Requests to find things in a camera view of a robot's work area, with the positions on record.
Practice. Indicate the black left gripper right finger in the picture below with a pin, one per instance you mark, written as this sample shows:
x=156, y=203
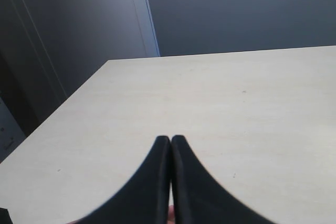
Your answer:
x=198, y=197

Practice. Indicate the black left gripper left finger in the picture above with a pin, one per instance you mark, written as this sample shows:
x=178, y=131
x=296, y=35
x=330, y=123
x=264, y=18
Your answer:
x=145, y=196

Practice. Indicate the black block bottom left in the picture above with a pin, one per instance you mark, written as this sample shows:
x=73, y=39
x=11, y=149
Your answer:
x=5, y=217

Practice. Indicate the grey cabinet at left edge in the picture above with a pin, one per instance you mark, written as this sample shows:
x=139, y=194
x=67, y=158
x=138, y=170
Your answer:
x=11, y=134

